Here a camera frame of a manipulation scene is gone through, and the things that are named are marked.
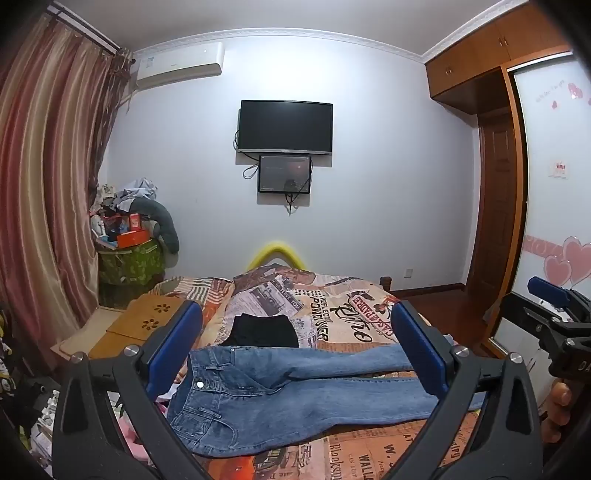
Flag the yellow curved headboard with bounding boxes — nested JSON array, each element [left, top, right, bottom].
[[247, 240, 305, 271]]

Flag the black wall television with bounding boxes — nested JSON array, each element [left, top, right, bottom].
[[237, 99, 334, 155]]

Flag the white air conditioner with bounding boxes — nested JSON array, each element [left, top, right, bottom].
[[130, 41, 225, 90]]

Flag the person's right hand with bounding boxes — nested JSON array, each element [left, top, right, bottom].
[[542, 378, 577, 445]]

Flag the green cloth covered cabinet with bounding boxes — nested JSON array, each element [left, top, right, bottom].
[[96, 237, 166, 308]]

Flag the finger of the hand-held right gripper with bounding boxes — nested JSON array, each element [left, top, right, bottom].
[[527, 276, 591, 320]]

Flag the grey pillow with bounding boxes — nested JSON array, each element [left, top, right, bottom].
[[139, 199, 180, 254]]

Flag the light wooden folding table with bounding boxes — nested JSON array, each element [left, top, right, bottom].
[[50, 295, 191, 361]]

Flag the striped pink curtain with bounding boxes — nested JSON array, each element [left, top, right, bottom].
[[0, 11, 134, 367]]

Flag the orange box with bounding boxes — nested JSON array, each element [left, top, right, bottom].
[[117, 229, 153, 249]]

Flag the wooden overhead cabinet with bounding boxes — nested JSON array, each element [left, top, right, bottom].
[[425, 4, 573, 116]]

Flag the curtain rail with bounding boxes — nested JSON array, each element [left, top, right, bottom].
[[48, 0, 122, 55]]

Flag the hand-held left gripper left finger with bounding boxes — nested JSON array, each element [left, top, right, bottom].
[[52, 300, 218, 480]]

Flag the newspaper print blanket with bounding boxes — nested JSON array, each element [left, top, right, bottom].
[[88, 263, 481, 480]]

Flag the blue denim pants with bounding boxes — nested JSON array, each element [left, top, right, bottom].
[[166, 344, 490, 460]]

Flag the brown wooden door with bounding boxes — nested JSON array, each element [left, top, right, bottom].
[[465, 113, 519, 292]]

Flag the black folded garment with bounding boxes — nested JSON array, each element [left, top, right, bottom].
[[219, 314, 300, 349]]

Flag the small black wall monitor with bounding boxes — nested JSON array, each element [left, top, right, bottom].
[[257, 154, 312, 195]]

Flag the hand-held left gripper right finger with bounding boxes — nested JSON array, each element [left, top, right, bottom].
[[383, 300, 543, 480]]

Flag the pile of clothes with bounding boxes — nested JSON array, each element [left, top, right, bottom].
[[90, 178, 158, 223]]

